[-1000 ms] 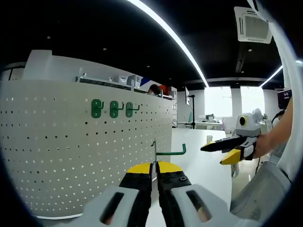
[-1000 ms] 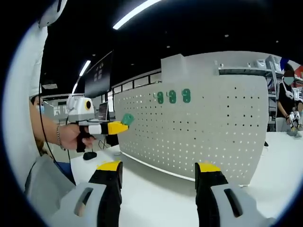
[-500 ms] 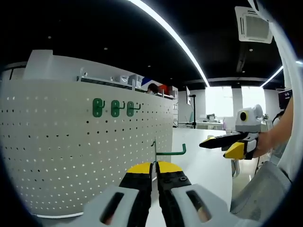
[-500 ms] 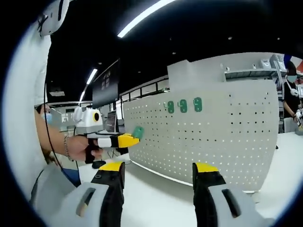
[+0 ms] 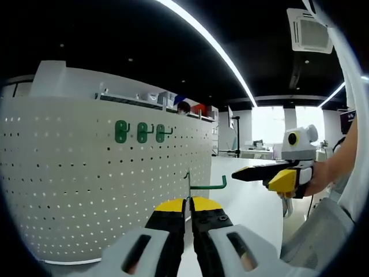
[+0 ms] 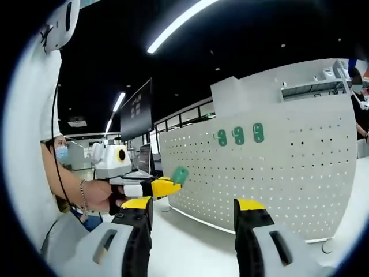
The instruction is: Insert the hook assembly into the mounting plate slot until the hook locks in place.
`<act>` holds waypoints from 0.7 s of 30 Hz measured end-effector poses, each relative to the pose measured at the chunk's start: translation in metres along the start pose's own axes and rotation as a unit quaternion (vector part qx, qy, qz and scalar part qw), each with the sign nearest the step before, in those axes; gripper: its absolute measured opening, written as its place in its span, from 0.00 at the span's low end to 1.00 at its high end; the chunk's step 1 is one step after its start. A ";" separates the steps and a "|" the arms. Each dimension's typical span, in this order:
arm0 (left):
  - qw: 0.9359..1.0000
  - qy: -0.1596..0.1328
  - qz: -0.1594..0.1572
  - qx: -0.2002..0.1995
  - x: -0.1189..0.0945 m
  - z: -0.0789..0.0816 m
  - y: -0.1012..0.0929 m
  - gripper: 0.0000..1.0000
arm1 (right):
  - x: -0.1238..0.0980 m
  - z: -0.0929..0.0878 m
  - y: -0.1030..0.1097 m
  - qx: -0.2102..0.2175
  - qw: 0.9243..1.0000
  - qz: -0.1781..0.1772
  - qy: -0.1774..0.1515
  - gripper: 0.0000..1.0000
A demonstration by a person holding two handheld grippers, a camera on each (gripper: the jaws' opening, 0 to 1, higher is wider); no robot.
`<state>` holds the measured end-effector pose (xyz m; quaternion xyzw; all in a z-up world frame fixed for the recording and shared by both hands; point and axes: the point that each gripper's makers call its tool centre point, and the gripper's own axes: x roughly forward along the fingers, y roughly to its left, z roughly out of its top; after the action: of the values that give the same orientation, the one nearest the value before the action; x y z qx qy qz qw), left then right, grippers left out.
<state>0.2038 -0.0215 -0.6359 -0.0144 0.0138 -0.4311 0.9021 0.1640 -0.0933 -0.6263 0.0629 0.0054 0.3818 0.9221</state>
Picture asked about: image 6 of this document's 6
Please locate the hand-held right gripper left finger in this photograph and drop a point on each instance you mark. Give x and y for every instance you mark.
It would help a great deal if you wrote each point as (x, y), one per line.
(95, 251)

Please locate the long ceiling light strip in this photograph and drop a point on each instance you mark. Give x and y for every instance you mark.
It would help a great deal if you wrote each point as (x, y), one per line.
(108, 126)
(178, 27)
(118, 102)

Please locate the person's left hand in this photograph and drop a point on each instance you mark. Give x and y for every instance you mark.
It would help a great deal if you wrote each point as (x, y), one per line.
(99, 196)

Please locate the black hanging screen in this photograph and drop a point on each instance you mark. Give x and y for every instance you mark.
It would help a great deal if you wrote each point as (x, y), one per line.
(137, 115)

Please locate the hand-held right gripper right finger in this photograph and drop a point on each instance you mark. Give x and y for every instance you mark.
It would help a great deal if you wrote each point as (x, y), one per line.
(268, 254)

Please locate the white perforated mounting plate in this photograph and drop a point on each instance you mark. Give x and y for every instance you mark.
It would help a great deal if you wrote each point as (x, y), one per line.
(259, 179)

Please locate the computer monitor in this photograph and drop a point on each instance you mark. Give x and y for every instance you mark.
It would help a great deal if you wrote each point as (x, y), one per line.
(145, 158)

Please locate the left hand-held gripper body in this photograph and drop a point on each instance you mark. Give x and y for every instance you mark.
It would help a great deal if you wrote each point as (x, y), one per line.
(112, 161)

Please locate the green hook assembly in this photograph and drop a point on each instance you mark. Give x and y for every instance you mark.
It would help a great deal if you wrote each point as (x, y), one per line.
(258, 134)
(222, 138)
(239, 137)
(181, 174)

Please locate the white worn chest device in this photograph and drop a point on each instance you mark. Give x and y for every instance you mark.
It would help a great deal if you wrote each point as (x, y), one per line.
(62, 29)

